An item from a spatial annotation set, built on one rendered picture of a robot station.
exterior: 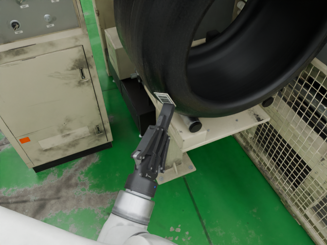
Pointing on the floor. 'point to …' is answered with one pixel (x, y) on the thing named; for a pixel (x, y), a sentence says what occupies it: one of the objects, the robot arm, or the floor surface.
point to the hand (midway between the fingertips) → (165, 116)
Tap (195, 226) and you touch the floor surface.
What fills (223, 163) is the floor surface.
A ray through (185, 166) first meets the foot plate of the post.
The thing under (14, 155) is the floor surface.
